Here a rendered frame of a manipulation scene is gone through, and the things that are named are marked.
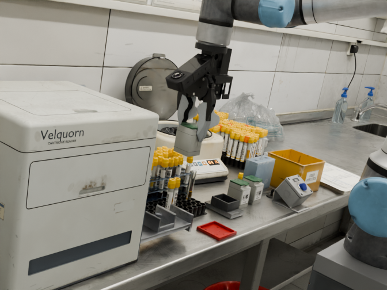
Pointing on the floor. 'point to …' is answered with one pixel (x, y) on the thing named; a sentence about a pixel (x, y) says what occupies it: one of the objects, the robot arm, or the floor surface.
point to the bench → (253, 218)
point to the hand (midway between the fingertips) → (189, 133)
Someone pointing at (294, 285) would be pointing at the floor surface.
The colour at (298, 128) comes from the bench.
